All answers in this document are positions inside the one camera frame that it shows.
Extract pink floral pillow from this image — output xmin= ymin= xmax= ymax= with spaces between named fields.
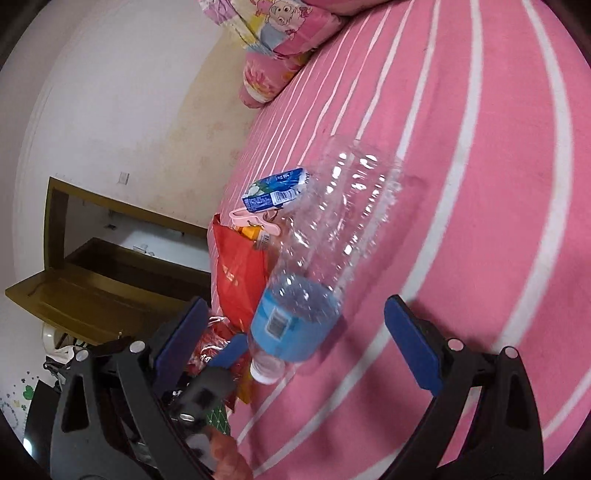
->
xmin=238 ymin=9 xmax=347 ymax=109

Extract dark glossy furniture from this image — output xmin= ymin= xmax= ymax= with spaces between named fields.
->
xmin=21 ymin=378 xmax=63 ymax=467

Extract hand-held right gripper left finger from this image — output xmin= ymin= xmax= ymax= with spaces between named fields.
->
xmin=48 ymin=295 xmax=218 ymax=480

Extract orange cardboard box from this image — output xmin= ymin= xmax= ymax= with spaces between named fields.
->
xmin=247 ymin=225 xmax=278 ymax=252

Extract small blue drink carton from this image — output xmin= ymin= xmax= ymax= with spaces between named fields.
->
xmin=241 ymin=167 xmax=311 ymax=213

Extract wooden door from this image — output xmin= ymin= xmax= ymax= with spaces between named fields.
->
xmin=4 ymin=268 xmax=197 ymax=347

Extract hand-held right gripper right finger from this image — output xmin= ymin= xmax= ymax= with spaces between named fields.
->
xmin=384 ymin=294 xmax=548 ymax=480

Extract cartoon sheep quilt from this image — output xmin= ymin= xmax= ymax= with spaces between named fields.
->
xmin=198 ymin=0 xmax=342 ymax=58

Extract person's left hand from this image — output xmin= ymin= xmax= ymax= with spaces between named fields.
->
xmin=210 ymin=427 xmax=254 ymax=480

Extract red plastic bag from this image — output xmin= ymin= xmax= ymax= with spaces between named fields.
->
xmin=185 ymin=213 xmax=273 ymax=407

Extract green patterned packet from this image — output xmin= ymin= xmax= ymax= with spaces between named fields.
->
xmin=203 ymin=401 xmax=232 ymax=437

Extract green wall stickers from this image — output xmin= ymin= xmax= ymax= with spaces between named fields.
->
xmin=0 ymin=374 xmax=40 ymax=421

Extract white plastic chair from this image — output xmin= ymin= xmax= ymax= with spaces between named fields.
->
xmin=41 ymin=323 xmax=88 ymax=365

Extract clear plastic bottle blue label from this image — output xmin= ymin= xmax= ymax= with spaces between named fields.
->
xmin=247 ymin=136 xmax=407 ymax=385

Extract pink plastic clip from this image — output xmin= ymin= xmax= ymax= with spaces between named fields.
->
xmin=229 ymin=208 xmax=282 ymax=234

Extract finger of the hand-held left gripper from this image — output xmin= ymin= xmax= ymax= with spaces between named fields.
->
xmin=178 ymin=332 xmax=249 ymax=418

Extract pink striped bed sheet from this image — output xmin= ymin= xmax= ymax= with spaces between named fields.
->
xmin=210 ymin=0 xmax=591 ymax=480

